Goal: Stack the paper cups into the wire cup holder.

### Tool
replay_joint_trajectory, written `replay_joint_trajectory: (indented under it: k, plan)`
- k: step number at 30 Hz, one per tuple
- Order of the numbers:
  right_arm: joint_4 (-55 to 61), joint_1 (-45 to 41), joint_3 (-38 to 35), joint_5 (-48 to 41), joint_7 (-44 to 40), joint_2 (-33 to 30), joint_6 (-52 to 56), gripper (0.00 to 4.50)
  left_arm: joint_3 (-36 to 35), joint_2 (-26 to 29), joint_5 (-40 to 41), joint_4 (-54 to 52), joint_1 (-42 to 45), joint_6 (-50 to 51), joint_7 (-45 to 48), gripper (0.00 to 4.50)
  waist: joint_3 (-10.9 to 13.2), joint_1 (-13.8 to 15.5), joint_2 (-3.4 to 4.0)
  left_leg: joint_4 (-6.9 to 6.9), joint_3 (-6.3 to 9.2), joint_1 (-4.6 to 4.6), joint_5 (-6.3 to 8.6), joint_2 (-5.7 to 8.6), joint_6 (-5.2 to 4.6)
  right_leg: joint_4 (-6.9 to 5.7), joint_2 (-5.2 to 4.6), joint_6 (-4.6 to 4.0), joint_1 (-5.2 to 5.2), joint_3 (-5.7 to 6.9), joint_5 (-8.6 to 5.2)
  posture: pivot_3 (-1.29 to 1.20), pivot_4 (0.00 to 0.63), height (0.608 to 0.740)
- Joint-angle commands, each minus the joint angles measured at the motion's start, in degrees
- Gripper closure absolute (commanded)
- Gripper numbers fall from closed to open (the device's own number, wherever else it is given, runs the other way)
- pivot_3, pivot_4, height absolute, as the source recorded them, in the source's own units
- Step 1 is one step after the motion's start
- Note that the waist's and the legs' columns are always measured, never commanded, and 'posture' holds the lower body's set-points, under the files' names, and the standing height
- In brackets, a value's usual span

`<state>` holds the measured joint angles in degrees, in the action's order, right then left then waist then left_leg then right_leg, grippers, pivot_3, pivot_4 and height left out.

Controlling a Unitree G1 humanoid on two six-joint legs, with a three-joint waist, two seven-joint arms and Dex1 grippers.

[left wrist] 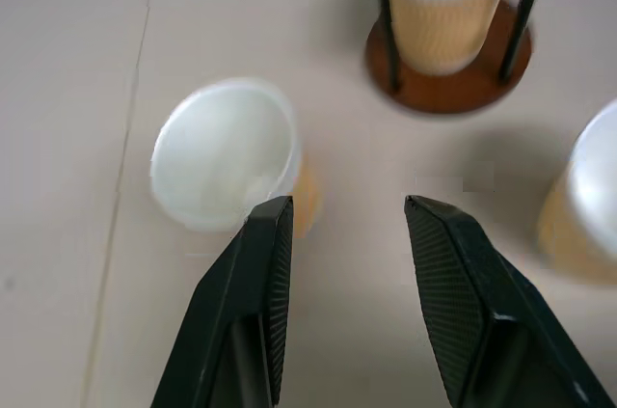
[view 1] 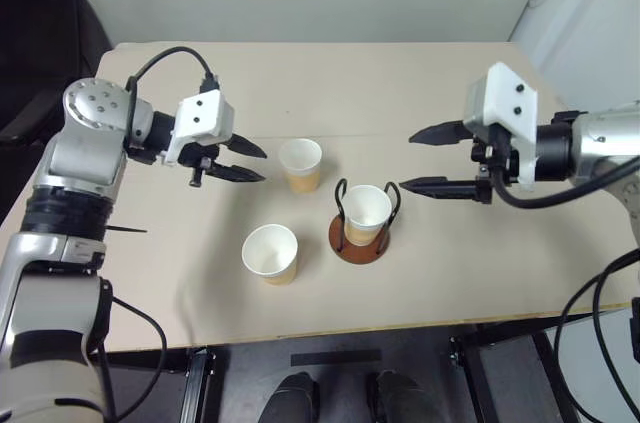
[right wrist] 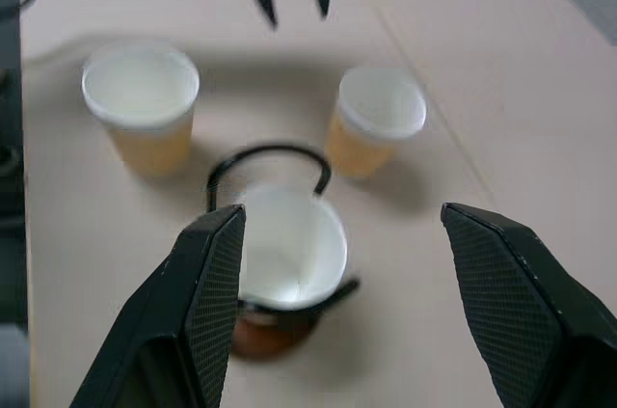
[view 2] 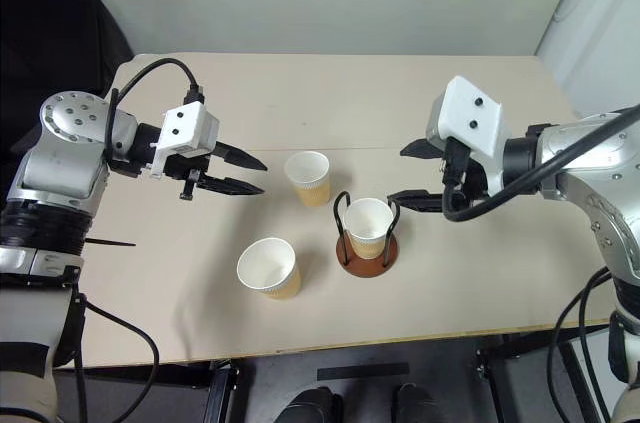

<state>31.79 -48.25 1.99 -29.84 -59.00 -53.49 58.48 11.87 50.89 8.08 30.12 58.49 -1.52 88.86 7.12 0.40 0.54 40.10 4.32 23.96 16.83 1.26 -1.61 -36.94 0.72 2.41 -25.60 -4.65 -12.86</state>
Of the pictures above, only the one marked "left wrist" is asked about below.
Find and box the white and tan paper cup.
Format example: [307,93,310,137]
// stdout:
[384,0,513,76]
[536,97,617,286]
[149,77,322,239]

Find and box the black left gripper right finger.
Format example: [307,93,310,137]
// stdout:
[403,194,617,408]

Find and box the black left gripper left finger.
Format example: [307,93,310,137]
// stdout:
[149,194,295,408]

